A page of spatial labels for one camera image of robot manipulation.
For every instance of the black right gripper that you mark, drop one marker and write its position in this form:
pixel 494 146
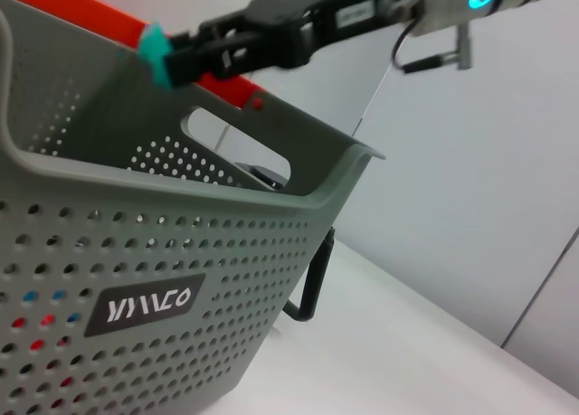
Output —
pixel 316 17

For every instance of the teal square toy brick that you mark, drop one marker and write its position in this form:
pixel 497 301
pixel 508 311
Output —
pixel 156 53

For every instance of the grey perforated plastic storage bin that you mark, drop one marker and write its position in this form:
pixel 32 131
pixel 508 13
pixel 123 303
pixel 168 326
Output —
pixel 181 252

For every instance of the small silver connector plug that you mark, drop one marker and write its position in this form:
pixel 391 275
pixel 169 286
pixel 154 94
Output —
pixel 409 3

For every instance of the glass coffee pot black lid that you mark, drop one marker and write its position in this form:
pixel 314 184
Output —
pixel 316 275

